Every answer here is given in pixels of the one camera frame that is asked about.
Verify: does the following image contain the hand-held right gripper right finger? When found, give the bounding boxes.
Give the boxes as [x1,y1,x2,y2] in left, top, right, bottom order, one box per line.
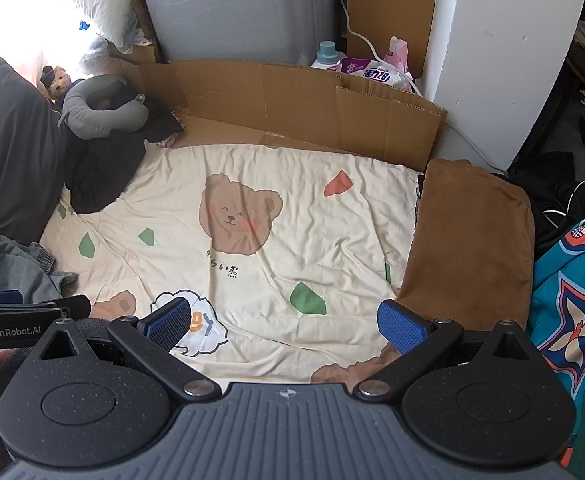
[353,300,541,403]

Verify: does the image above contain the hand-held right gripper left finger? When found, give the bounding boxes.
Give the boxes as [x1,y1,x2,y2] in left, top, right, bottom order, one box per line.
[32,297,222,403]

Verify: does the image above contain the blue jeans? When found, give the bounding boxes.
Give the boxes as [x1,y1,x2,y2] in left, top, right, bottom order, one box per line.
[0,234,79,306]

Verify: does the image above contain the black clothes pile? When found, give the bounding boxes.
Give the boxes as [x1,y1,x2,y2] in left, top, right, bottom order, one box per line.
[65,102,186,215]

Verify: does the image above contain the brown folded cloth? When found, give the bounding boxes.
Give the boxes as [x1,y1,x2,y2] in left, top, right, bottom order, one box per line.
[397,158,536,331]

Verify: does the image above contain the dark grey pillow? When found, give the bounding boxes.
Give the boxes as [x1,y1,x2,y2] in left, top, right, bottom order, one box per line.
[0,56,73,246]

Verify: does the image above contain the bear print cream bedsheet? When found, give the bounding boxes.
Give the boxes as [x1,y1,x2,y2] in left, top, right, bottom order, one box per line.
[40,142,423,386]

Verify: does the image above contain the teal printed blanket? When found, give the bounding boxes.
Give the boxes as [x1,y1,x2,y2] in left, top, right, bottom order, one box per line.
[525,212,585,461]

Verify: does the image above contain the grey neck pillow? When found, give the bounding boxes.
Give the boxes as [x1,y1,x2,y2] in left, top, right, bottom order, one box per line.
[57,74,149,140]

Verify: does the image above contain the black cloth heap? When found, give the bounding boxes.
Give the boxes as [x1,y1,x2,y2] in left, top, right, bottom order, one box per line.
[497,152,585,261]

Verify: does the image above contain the teddy bear toy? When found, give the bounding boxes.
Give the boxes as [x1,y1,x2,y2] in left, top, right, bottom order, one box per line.
[41,65,73,101]

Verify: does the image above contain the large creased cardboard sheet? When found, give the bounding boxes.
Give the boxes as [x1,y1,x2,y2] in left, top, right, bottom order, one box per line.
[107,57,448,171]

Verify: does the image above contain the purple white refill bag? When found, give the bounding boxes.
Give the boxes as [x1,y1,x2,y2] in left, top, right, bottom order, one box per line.
[340,56,413,88]

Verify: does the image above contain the small cardboard piece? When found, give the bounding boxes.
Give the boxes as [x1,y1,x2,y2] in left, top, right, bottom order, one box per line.
[106,0,166,64]

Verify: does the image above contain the pink plastic bag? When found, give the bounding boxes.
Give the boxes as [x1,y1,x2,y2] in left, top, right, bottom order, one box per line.
[383,36,409,73]

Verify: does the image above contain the detergent bottle teal cap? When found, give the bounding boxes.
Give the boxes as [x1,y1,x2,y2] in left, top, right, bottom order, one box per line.
[311,41,346,70]

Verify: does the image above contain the white pillow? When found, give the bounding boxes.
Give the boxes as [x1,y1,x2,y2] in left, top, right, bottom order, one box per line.
[37,0,143,51]

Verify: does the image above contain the grey bubble wrap panel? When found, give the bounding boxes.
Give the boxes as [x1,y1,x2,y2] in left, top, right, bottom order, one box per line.
[133,0,348,65]

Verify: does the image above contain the plain cardboard panel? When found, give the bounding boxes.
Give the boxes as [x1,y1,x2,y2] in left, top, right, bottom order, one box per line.
[347,0,441,78]

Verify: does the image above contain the white charging cable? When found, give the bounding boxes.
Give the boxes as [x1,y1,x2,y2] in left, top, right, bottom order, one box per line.
[543,179,585,231]

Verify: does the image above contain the white power cable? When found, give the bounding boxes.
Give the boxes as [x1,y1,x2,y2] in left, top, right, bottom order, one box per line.
[340,0,508,175]

